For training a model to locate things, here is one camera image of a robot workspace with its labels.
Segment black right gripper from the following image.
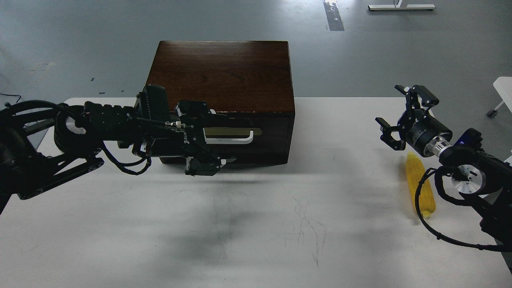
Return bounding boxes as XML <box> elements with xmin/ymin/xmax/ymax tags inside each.
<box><xmin>375</xmin><ymin>84</ymin><xmax>453</xmax><ymax>157</ymax></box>

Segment white table foot bar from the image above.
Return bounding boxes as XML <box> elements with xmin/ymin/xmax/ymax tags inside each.
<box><xmin>368</xmin><ymin>0</ymin><xmax>436</xmax><ymax>11</ymax></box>

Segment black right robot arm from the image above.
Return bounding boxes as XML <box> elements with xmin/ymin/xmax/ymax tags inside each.
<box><xmin>376</xmin><ymin>84</ymin><xmax>511</xmax><ymax>253</ymax></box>

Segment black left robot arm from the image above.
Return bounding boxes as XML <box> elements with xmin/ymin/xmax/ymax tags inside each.
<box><xmin>0</xmin><ymin>84</ymin><xmax>235</xmax><ymax>210</ymax></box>

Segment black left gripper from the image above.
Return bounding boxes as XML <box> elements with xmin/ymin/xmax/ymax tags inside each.
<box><xmin>154</xmin><ymin>100</ymin><xmax>236</xmax><ymax>176</ymax></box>

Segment dark wooden cabinet box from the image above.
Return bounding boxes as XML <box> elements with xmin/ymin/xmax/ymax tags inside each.
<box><xmin>146</xmin><ymin>41</ymin><xmax>296</xmax><ymax>165</ymax></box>

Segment yellow corn cob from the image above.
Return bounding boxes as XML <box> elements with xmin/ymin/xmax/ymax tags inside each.
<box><xmin>406</xmin><ymin>152</ymin><xmax>436</xmax><ymax>219</ymax></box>

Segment wooden drawer with white handle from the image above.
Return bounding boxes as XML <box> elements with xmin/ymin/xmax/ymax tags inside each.
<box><xmin>204</xmin><ymin>117</ymin><xmax>294</xmax><ymax>163</ymax></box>

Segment black tape strip on floor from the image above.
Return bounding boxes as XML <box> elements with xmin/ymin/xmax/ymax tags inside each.
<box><xmin>322</xmin><ymin>0</ymin><xmax>344</xmax><ymax>32</ymax></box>

